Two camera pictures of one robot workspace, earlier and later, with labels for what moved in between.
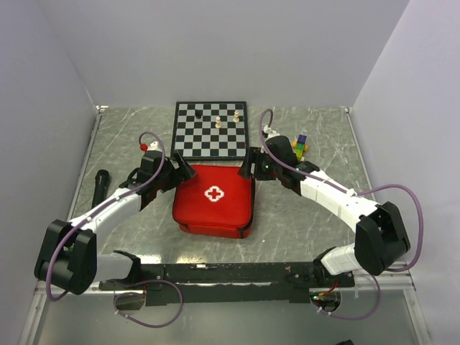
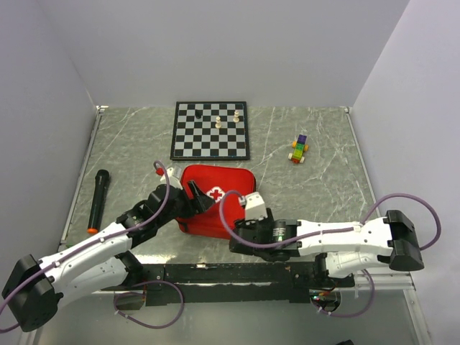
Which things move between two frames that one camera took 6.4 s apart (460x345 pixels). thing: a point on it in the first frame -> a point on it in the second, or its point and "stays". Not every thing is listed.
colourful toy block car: (300, 146) stays
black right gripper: (255, 157) -> (250, 223)
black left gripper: (187, 171) -> (200, 200)
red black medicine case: (216, 201) stays
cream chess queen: (236, 119) stays
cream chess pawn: (218, 123) stays
